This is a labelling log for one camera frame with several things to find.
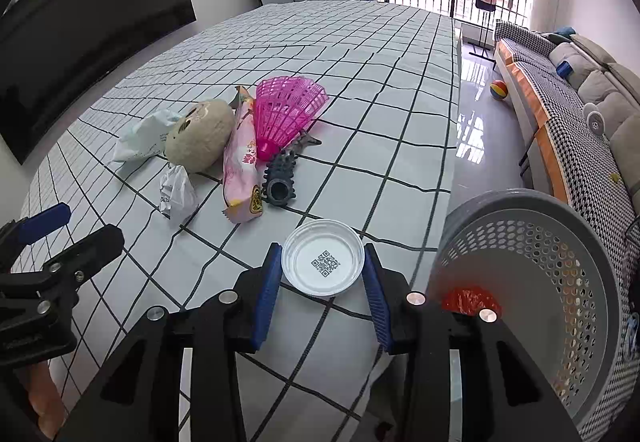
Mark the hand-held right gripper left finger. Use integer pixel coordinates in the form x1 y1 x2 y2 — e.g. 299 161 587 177
55 242 284 442

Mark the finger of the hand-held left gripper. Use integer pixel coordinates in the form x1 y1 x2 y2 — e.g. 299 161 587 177
0 202 72 268
30 223 126 319

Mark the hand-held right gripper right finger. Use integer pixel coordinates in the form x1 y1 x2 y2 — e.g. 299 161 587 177
362 242 583 442

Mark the white round plastic lid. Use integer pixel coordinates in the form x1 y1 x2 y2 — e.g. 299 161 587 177
281 219 366 297

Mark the small clear plastic bag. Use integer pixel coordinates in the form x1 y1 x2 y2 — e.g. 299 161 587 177
159 164 200 222

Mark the white wet wipe packet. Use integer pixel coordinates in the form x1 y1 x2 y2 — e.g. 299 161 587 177
109 110 182 164

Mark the black spiky roller toy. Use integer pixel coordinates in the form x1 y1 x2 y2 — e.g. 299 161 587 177
261 129 323 209

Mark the pink snack wrapper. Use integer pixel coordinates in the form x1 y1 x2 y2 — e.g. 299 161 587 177
220 86 266 225

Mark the beige cup face mask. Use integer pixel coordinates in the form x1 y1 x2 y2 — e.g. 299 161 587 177
164 100 236 172

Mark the grey perforated basket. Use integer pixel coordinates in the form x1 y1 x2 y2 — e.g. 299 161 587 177
430 189 632 442

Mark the pink plastic shuttlecock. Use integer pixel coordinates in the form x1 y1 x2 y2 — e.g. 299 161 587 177
253 76 330 162

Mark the person's left hand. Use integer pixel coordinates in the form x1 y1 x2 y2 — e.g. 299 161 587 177
26 364 69 439

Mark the red plastic bag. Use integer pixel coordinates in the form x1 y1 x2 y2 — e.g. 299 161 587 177
441 286 502 318

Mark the black television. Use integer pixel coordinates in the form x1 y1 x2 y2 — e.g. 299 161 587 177
0 0 197 166

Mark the sofa with houndstooth cover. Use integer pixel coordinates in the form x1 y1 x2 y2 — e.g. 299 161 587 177
493 20 640 442

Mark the blue clear plastic item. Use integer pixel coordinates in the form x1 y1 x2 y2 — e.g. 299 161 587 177
622 312 640 364

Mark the white checked tablecloth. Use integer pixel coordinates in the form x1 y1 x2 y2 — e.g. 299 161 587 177
10 0 462 442

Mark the white round gadget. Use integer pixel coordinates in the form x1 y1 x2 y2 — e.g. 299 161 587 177
582 102 609 136

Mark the grey sofa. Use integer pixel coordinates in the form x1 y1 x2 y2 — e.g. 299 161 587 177
547 33 640 210

